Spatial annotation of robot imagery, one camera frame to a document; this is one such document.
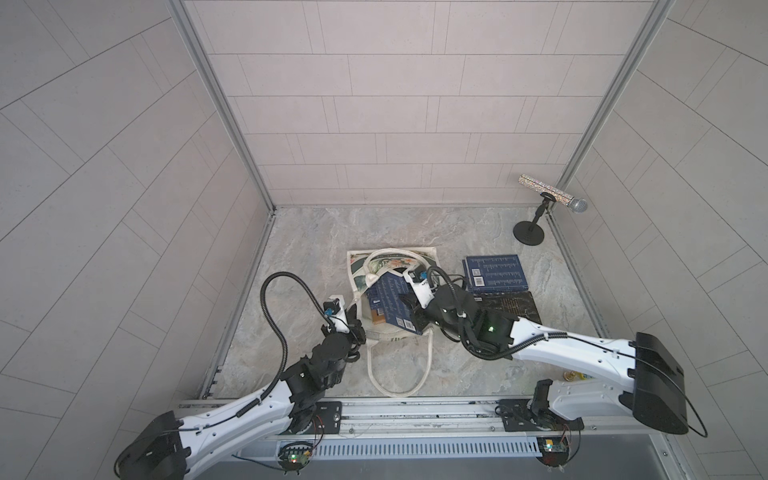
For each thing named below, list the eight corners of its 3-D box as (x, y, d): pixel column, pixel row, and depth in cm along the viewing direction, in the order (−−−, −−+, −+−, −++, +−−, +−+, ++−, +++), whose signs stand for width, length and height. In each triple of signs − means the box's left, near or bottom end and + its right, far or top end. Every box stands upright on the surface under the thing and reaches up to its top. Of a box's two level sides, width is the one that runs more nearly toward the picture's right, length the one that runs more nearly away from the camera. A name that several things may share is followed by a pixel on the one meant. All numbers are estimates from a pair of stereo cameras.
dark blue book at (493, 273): (464, 292, 95) (466, 287, 93) (459, 259, 103) (461, 254, 101) (524, 292, 95) (528, 287, 93) (515, 260, 103) (518, 254, 101)
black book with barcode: (478, 322, 89) (480, 318, 87) (473, 294, 95) (474, 291, 93) (537, 322, 89) (540, 319, 87) (529, 295, 95) (531, 291, 93)
